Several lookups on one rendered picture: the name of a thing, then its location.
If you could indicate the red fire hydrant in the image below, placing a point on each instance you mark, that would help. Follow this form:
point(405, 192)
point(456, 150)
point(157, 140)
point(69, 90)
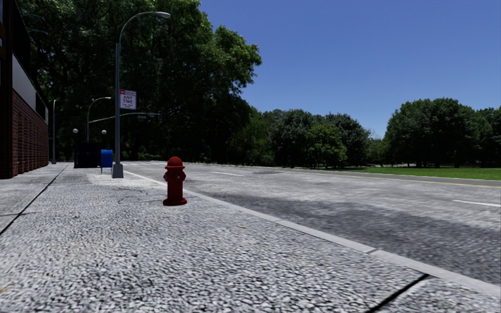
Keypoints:
point(174, 184)

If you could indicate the grey street lamp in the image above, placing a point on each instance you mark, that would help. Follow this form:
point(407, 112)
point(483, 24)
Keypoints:
point(117, 117)
point(88, 121)

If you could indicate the dark stairway railing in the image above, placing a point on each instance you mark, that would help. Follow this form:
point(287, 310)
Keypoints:
point(87, 155)

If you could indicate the red brick building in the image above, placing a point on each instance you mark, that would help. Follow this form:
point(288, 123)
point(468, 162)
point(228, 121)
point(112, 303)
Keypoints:
point(23, 133)

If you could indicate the grey pole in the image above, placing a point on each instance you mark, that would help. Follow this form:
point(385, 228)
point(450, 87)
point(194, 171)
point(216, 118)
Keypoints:
point(54, 133)

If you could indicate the blue letter box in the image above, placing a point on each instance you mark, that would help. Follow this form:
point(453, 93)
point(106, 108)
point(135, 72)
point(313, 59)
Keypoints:
point(106, 158)

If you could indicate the trees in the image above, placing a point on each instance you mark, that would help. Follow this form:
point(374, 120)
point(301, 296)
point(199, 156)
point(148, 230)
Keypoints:
point(188, 86)
point(434, 133)

